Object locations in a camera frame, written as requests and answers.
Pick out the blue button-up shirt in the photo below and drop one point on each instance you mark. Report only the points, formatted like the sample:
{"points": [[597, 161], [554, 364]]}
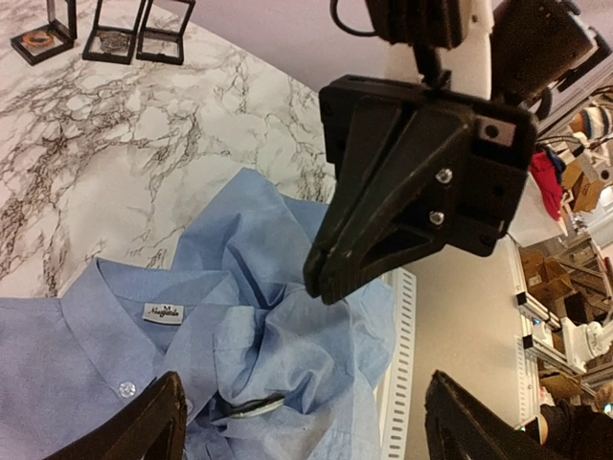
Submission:
{"points": [[232, 318]]}

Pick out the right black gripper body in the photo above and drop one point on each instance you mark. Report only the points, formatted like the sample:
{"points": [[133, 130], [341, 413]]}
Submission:
{"points": [[418, 169]]}

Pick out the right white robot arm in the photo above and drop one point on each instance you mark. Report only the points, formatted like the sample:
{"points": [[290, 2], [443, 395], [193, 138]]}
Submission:
{"points": [[533, 43]]}

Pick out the open black frame box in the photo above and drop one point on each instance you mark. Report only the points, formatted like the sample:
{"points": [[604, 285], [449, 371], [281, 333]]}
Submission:
{"points": [[147, 43]]}

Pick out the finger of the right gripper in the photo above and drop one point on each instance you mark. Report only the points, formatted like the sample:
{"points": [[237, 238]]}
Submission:
{"points": [[397, 230], [364, 182]]}

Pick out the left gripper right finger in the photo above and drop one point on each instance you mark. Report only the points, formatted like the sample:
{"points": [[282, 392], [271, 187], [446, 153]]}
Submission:
{"points": [[459, 426]]}

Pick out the orange portrait round brooch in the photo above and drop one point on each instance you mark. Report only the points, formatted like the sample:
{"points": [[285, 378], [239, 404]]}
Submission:
{"points": [[38, 39]]}

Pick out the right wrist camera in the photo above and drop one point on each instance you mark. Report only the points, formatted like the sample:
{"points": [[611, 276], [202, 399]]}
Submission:
{"points": [[444, 44]]}

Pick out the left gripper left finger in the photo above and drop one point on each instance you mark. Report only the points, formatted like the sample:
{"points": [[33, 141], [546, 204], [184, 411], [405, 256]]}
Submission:
{"points": [[153, 426]]}

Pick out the upright black frame box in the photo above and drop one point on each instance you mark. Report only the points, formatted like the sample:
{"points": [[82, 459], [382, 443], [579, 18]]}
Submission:
{"points": [[57, 36]]}

